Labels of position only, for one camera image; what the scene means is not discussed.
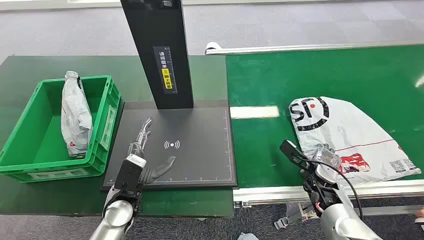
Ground large grey courier bag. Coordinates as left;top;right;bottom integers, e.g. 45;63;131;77
288;96;422;186

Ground white conveyor end cap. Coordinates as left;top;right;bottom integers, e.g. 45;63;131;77
204;41;222;56

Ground green conveyor belt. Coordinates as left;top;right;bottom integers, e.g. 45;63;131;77
225;44;424;189

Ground ruler label with yellow patch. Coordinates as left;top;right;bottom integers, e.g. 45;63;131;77
152;45;179;96

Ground black scanner column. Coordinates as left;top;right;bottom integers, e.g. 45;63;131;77
119;0;195;111

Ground green plastic crate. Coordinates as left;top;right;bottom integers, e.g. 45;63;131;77
0;75;121;184

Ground small grey courier bag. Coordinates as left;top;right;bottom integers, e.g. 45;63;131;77
60;70;94;158

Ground black scanner base plate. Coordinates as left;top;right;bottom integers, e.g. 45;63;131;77
100;99;239;192

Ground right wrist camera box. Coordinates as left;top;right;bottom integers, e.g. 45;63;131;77
279;139;313;174

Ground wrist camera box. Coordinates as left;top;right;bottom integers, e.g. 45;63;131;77
114;154;148;200
279;139;313;174

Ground aluminium conveyor frame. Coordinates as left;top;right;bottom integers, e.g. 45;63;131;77
204;40;424;218

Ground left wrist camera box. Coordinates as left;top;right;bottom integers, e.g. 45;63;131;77
114;154;148;200

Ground grey metal bracket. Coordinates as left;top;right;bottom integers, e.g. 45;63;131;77
273;202;316;231

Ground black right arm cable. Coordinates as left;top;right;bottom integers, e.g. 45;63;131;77
297;158;365;221

